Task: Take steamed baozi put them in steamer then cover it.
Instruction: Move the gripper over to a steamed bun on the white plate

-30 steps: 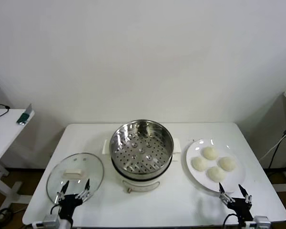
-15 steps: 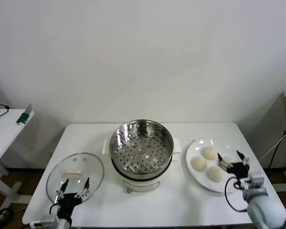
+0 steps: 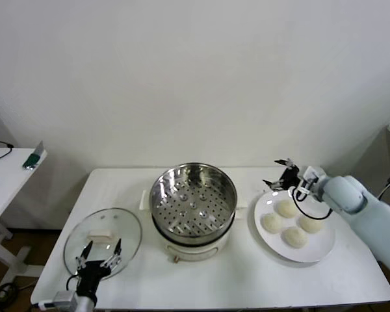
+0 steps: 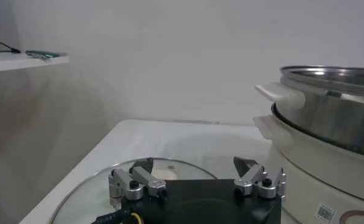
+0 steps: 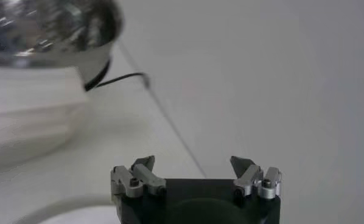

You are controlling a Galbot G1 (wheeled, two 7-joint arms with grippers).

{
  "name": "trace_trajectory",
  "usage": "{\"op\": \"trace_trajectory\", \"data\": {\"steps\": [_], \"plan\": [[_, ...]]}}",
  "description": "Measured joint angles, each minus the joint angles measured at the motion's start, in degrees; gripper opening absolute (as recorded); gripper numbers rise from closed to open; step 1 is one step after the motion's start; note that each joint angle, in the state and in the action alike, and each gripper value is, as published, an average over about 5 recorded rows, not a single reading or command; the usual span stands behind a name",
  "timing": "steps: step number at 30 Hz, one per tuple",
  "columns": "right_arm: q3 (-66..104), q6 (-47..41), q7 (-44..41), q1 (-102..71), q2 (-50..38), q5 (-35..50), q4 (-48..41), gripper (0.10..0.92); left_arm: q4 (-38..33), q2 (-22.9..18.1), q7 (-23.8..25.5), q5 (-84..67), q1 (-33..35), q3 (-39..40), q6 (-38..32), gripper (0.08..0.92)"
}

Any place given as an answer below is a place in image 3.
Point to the perforated steel steamer basket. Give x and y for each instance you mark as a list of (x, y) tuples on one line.
[(169, 195)]

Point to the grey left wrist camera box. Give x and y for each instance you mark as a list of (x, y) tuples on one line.
[(65, 297)]

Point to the round white plate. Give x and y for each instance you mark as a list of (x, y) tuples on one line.
[(315, 247)]

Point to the round glass pot lid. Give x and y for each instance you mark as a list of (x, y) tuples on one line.
[(126, 224)]

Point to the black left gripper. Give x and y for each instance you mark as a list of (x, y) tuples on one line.
[(92, 276)]

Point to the white electric cooking pot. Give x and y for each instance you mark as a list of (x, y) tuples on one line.
[(188, 252)]

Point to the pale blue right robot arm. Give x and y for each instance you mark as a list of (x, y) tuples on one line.
[(344, 195)]

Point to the white side table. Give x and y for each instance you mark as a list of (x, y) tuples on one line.
[(9, 175)]

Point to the white steamed baozi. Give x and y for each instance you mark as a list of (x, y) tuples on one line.
[(294, 238), (311, 224), (272, 223), (287, 208)]

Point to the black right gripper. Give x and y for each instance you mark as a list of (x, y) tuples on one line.
[(291, 179)]

